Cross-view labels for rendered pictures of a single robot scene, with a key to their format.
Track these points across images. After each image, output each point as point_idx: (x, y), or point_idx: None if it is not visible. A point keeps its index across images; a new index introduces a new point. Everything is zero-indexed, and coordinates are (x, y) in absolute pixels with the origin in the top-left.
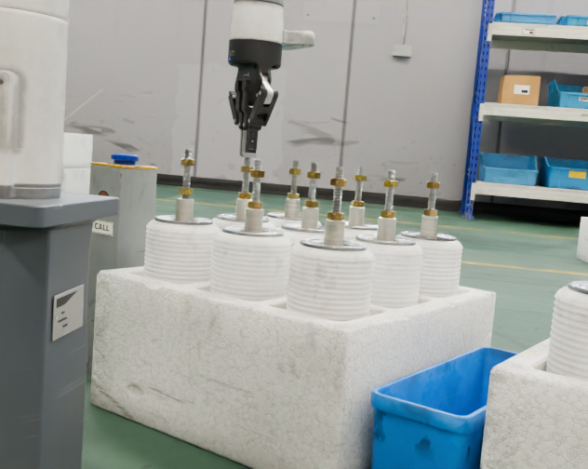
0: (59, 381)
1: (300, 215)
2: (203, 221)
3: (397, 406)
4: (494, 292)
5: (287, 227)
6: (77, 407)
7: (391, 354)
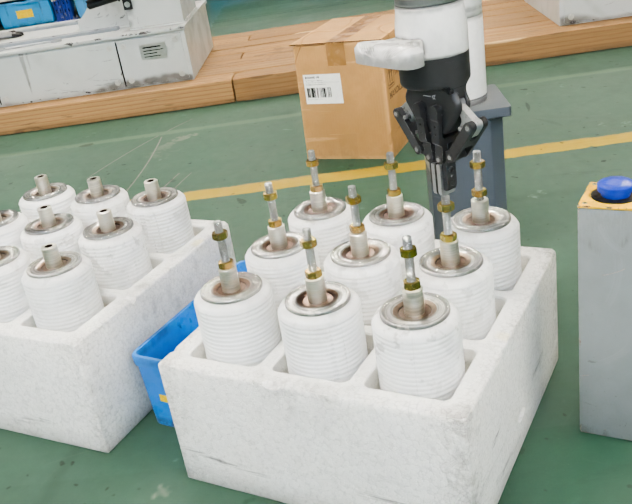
0: (428, 183)
1: (407, 321)
2: (454, 215)
3: None
4: (159, 362)
5: (378, 239)
6: (432, 208)
7: None
